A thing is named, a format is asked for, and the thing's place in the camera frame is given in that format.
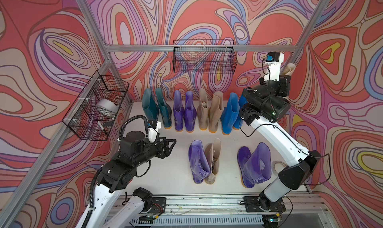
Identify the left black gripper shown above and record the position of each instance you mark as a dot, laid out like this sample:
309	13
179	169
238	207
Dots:
162	153

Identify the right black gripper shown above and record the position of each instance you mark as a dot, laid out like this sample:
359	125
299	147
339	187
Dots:
284	83

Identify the beige boot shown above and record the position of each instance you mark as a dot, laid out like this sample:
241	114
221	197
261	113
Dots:
212	153
202	110
215	111
289	69

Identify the teal boot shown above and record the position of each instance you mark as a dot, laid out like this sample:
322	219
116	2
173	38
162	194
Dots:
164	108
149	105

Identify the blue boot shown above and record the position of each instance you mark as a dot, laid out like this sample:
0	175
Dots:
230	114
238	123

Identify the dark purple boot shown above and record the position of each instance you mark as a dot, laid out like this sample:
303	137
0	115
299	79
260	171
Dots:
179	111
190	112

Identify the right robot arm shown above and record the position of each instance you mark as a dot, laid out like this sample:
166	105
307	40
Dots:
266	105

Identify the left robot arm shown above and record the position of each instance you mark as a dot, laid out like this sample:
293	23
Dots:
102	201

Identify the white marker in basket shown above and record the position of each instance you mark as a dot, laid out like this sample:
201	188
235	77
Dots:
105	125

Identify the white tape roll in basket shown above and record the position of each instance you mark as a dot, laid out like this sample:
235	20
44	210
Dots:
107	107

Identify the tape roll on table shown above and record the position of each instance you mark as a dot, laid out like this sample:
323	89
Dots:
277	167

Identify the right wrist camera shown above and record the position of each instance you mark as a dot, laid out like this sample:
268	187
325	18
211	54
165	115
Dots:
272	65

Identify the black wire basket left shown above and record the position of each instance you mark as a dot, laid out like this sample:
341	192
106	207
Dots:
82	117

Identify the black wire basket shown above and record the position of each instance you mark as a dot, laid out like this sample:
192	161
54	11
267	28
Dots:
204	56
82	117

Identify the black wire basket back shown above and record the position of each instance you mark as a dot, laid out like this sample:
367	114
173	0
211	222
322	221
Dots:
204	56

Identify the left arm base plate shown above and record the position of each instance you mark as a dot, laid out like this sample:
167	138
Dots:
155	205

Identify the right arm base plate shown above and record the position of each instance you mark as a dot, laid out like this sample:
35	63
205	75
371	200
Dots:
256	204

